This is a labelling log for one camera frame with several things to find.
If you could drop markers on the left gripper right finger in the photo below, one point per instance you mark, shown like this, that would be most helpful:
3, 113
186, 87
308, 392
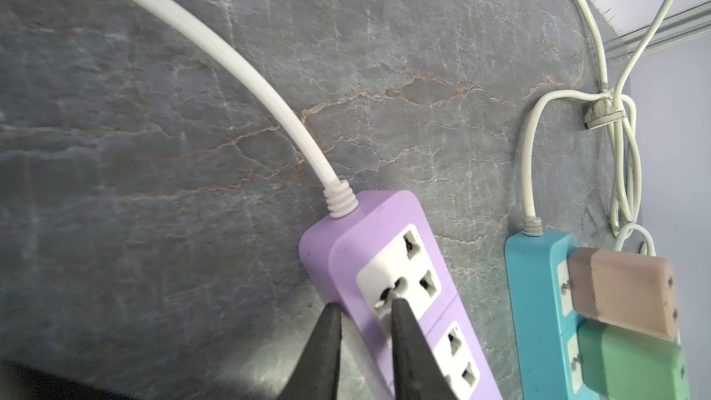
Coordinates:
416, 372

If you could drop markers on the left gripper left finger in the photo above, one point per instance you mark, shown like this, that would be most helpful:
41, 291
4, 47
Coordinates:
317, 372

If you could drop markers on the purple power strip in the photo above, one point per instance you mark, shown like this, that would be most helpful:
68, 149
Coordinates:
385, 250

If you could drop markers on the teal power strip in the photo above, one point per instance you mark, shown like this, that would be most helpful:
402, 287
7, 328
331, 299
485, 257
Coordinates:
546, 323

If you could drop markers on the green plug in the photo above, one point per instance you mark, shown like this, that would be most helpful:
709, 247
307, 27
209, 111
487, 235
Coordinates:
621, 364

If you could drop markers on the pink plug on teal strip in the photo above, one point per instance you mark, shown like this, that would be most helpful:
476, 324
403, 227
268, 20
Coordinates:
628, 290

